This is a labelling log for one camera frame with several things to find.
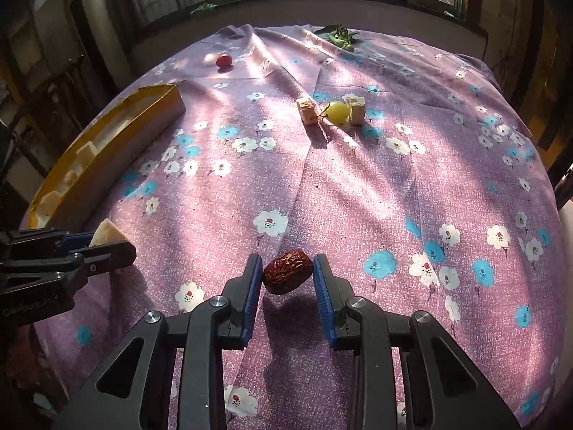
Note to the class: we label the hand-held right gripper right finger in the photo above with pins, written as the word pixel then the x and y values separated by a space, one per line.
pixel 323 300

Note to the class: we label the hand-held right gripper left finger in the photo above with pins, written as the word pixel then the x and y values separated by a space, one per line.
pixel 253 300

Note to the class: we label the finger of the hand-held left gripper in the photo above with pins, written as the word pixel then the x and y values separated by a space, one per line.
pixel 112 255
pixel 76 242

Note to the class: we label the red dried date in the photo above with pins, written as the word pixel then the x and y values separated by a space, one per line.
pixel 286 273

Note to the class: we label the crumbly brown corn cob chunk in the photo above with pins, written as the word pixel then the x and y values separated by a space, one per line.
pixel 71 178

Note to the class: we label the yellow cardboard box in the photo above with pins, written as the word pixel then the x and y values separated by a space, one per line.
pixel 134 121

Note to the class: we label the purple floral tablecloth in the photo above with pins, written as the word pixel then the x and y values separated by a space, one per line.
pixel 358 188

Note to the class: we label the green grape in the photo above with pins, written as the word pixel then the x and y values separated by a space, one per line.
pixel 338 113

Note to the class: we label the red cherry tomato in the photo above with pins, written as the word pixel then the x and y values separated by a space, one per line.
pixel 223 60

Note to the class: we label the green plant scrap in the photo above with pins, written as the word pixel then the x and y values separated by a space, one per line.
pixel 203 7

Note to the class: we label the green bottle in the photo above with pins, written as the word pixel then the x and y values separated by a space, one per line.
pixel 457 0

